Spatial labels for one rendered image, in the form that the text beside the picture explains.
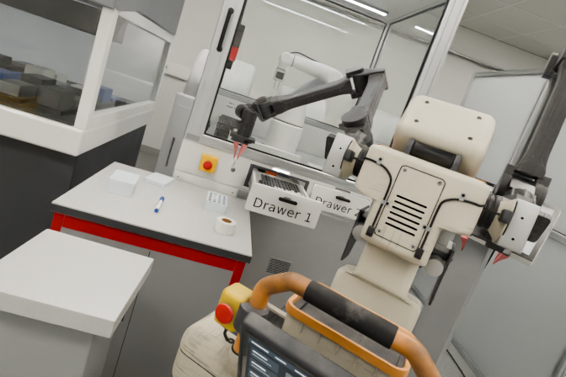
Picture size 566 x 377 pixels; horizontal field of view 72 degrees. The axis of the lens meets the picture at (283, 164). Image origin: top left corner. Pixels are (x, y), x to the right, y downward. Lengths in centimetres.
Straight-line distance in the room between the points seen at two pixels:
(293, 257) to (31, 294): 130
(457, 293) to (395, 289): 116
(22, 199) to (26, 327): 94
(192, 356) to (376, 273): 47
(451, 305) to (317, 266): 67
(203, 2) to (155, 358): 428
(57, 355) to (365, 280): 70
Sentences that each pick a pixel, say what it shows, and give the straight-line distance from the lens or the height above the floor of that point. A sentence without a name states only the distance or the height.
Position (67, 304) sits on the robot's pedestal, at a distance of 90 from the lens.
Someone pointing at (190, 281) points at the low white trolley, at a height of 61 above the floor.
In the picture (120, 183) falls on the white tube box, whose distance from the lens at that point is 146.
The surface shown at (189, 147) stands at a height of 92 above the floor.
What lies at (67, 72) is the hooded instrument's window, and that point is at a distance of 164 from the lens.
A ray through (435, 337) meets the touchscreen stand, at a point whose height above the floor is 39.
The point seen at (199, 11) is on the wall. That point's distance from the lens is 512.
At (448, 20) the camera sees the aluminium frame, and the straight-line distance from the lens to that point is 200.
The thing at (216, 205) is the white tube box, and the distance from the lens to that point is 153.
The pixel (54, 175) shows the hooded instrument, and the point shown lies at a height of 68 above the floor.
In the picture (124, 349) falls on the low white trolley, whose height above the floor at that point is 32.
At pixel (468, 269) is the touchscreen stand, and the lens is 212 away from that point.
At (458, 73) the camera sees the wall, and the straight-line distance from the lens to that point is 560.
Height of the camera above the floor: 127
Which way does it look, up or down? 10 degrees down
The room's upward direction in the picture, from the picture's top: 19 degrees clockwise
